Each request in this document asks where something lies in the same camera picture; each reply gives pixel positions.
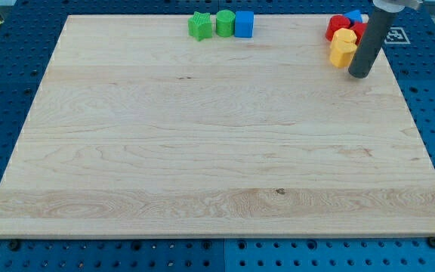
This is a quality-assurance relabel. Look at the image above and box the yellow hexagon block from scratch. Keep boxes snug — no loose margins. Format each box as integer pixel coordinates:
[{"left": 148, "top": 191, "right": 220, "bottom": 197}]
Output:
[{"left": 330, "top": 28, "right": 357, "bottom": 48}]

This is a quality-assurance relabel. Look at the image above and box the red cylinder block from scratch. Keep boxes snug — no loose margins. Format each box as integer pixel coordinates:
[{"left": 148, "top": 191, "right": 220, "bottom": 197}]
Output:
[{"left": 325, "top": 15, "right": 351, "bottom": 41}]

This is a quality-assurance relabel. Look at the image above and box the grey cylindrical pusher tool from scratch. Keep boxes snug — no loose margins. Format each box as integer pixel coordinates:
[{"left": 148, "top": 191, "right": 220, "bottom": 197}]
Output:
[{"left": 348, "top": 7, "right": 398, "bottom": 79}]

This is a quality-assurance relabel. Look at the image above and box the white fiducial marker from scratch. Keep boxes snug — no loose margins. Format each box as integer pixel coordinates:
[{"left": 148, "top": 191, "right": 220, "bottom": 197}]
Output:
[{"left": 384, "top": 26, "right": 410, "bottom": 45}]

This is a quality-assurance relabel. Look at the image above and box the green star block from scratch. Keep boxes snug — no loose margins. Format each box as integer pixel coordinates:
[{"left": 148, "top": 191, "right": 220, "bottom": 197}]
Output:
[{"left": 187, "top": 11, "right": 213, "bottom": 41}]

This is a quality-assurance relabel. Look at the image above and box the blue cube block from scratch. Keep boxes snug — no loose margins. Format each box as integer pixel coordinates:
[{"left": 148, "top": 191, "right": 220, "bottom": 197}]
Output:
[{"left": 234, "top": 11, "right": 255, "bottom": 38}]

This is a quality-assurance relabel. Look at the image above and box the small blue block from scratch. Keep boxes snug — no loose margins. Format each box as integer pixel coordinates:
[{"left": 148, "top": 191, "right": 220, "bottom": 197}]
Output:
[{"left": 344, "top": 9, "right": 363, "bottom": 24}]

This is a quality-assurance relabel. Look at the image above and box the green cylinder block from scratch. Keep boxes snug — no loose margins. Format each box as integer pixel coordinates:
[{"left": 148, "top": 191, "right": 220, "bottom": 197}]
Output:
[{"left": 216, "top": 10, "right": 236, "bottom": 37}]

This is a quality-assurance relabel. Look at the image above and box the yellow pentagon block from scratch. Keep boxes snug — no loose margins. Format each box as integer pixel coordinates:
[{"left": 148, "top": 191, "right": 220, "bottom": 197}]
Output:
[{"left": 329, "top": 41, "right": 357, "bottom": 68}]

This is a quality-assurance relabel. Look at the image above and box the light wooden board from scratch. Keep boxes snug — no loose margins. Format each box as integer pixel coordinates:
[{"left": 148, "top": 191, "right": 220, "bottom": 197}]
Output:
[{"left": 0, "top": 15, "right": 435, "bottom": 239}]

